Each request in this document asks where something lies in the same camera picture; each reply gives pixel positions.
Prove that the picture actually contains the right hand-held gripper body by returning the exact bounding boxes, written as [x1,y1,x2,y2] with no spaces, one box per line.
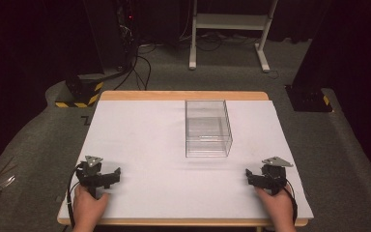
[252,156,295,195]

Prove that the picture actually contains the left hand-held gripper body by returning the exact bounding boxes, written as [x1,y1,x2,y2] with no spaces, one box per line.
[75,155,111,199]

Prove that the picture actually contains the clear plastic box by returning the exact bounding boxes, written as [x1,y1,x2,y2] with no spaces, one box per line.
[185,100,234,159]

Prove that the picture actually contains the person's left hand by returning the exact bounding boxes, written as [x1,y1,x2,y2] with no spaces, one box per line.
[71,185,110,232]

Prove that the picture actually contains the person's right hand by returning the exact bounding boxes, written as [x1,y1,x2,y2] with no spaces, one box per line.
[254,187,298,232]

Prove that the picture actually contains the white table mat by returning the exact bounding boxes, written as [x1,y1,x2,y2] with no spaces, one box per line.
[58,100,315,221]

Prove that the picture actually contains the black and yellow striped base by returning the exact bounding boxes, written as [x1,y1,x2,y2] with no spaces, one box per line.
[54,72,105,109]

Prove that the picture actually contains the black stand base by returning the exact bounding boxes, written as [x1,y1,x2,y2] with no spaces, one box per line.
[284,84,333,113]

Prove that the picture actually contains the wooden table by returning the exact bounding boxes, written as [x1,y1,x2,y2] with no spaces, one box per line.
[57,90,309,228]

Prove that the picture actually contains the black equipment rack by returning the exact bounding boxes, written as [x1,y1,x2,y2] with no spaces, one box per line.
[82,0,140,73]

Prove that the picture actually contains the white metal stand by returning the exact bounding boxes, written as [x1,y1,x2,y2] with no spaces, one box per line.
[188,0,279,73]

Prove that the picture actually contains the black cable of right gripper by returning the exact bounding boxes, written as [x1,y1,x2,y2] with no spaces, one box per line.
[282,180,300,225]

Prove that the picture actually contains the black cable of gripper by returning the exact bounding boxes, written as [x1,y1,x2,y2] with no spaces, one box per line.
[282,180,300,225]
[66,162,84,230]

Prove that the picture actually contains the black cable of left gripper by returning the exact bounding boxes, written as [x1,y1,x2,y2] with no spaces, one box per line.
[66,162,84,230]

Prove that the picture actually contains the black floor cables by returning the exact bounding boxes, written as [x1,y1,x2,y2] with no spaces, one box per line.
[113,32,162,92]

